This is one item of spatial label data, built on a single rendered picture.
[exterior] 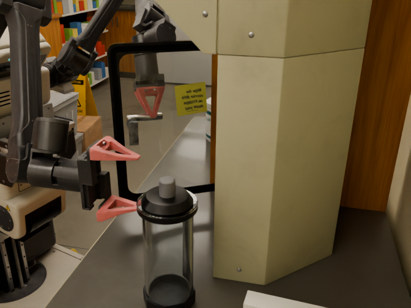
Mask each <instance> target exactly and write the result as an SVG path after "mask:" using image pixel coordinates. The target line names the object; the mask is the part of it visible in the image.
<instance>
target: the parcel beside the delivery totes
mask: <svg viewBox="0 0 411 308"><path fill-rule="evenodd" d="M77 133H84V134H83V139H82V153H84V152H85V151H86V149H87V148H88V146H90V145H91V144H93V143H94V142H95V141H96V140H98V139H103V133H102V120H101V116H89V115H78V116H77Z"/></svg>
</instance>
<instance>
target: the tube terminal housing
mask: <svg viewBox="0 0 411 308"><path fill-rule="evenodd" d="M371 5H372V0H219V21H218V54H219V55H218V71H217V127H216V155H215V211H214V239H213V277H217V278H222V279H229V280H234V281H240V282H247V283H252V284H259V285H267V284H269V283H271V282H273V281H275V280H277V279H279V278H282V277H284V276H286V275H288V274H290V273H293V272H295V271H297V270H299V269H301V268H304V267H306V266H308V265H310V264H312V263H314V262H317V261H319V260H321V259H324V258H326V257H328V256H329V255H332V250H333V243H334V239H335V231H336V224H337V219H338V212H339V205H340V200H341V193H342V188H343V181H344V174H345V169H346V162H347V155H348V151H349V143H350V136H351V131H352V124H353V119H354V112H355V105H356V100H357V93H358V86H359V82H360V74H361V67H362V62H363V55H364V51H365V48H364V47H365V43H366V36H367V31H368V24H369V16H370V12H371Z"/></svg>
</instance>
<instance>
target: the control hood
mask: <svg viewBox="0 0 411 308"><path fill-rule="evenodd" d="M155 1H156V2H157V3H158V4H159V5H160V7H161V8H162V9H163V10H164V11H165V12H166V13H167V14H168V15H169V16H170V17H171V18H172V20H173V21H174V22H175V23H176V24H177V25H178V27H180V28H181V30H183V31H184V33H185V34H186V35H187V36H188V37H189V38H190V40H191V41H192V42H193V43H194V44H195V45H196V46H197V47H198V48H199V49H200V50H201V51H202V53H205V54H217V53H218V21H219V0H155Z"/></svg>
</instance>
